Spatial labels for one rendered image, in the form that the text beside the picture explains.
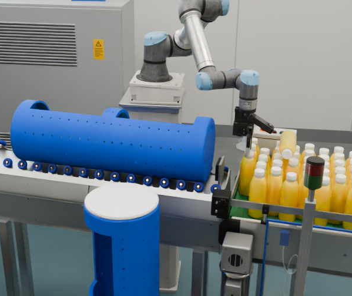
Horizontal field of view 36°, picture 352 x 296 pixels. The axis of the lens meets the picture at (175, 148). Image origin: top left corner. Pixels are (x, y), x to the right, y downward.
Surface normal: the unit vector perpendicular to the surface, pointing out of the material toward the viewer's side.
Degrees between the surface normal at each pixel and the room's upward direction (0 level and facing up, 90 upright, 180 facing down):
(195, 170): 105
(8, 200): 110
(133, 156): 92
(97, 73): 90
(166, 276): 90
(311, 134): 76
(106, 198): 0
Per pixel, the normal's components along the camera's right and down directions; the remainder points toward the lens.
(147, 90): -0.10, 0.39
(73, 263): 0.01, -0.92
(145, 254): 0.65, 0.31
